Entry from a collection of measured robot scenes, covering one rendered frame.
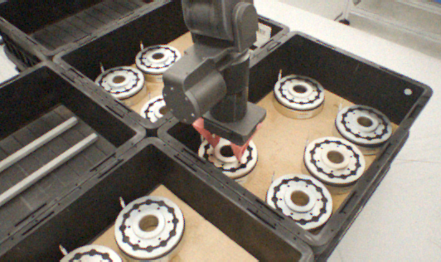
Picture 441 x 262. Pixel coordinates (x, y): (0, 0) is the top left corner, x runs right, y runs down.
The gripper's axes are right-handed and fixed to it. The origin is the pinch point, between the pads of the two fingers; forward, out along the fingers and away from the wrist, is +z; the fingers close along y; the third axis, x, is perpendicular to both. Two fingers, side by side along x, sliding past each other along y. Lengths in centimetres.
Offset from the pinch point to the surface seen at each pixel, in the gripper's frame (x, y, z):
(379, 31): 208, -12, 88
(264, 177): 1.0, 6.8, 4.3
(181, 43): 25.5, -30.3, 4.1
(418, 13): 248, 5, 88
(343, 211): -4.8, 21.0, -5.6
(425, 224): 17.5, 35.2, 17.6
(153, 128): -7.1, -9.3, -5.8
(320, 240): -10.1, 20.1, -5.7
